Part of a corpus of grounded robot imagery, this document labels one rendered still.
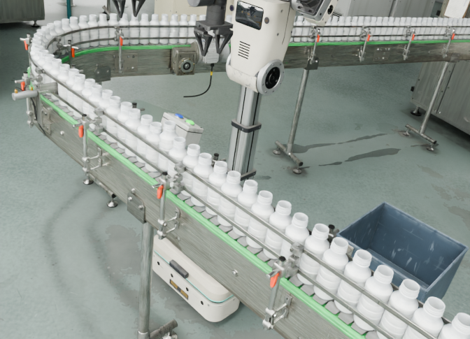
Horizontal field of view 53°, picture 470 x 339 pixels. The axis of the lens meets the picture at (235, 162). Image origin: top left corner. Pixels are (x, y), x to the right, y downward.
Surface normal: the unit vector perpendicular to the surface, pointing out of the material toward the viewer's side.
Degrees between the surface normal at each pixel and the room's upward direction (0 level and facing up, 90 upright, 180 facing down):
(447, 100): 90
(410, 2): 90
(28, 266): 0
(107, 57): 90
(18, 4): 90
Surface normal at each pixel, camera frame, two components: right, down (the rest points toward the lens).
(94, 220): 0.13, -0.86
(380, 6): 0.45, 0.50
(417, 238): -0.70, 0.28
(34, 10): 0.70, 0.44
